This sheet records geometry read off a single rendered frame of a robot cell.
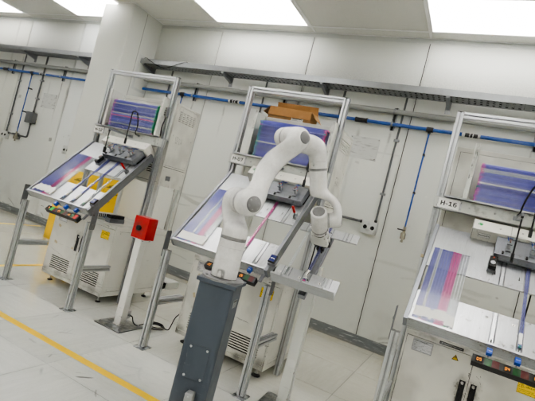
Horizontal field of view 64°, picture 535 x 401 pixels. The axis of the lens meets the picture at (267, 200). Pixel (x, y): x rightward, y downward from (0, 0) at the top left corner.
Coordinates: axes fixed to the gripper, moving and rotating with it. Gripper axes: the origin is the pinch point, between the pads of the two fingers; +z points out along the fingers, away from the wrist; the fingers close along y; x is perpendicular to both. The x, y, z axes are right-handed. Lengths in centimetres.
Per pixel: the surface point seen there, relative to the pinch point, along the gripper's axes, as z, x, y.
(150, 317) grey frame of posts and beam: 45, 56, 94
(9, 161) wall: 200, -131, 553
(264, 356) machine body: 66, 45, 22
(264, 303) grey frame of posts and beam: 18.5, 33.0, 21.3
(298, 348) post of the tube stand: 34, 44, -2
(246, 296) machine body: 48, 19, 45
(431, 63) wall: 34, -261, -17
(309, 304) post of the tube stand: 19.0, 24.5, -1.8
